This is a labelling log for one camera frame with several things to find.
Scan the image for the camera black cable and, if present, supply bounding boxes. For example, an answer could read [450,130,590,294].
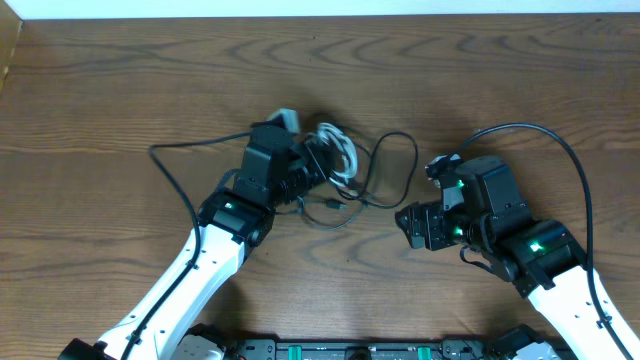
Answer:
[119,129,256,360]
[449,122,624,360]

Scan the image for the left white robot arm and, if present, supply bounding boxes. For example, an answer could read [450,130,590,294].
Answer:
[60,124,340,359]

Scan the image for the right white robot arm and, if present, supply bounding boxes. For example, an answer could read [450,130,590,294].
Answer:
[395,156,639,359]

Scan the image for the white USB cable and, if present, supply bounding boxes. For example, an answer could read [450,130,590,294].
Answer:
[308,122,359,189]

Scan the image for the right camera black cable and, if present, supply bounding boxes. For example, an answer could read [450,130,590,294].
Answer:
[449,122,624,360]

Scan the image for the left camera black cable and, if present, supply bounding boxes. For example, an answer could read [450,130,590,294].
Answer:
[119,129,256,360]

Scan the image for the black USB cable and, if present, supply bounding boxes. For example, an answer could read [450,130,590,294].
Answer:
[297,122,420,232]

